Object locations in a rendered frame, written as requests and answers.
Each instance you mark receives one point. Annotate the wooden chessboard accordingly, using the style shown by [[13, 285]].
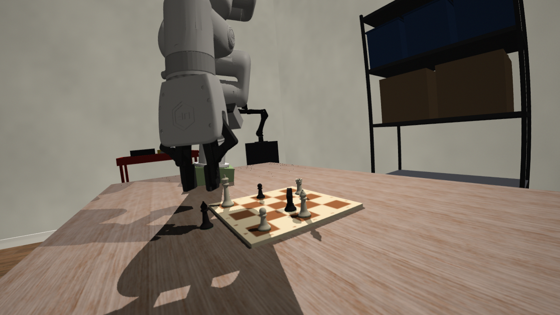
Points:
[[243, 217]]

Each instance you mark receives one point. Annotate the white bishop chess piece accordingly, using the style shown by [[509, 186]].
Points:
[[303, 212]]

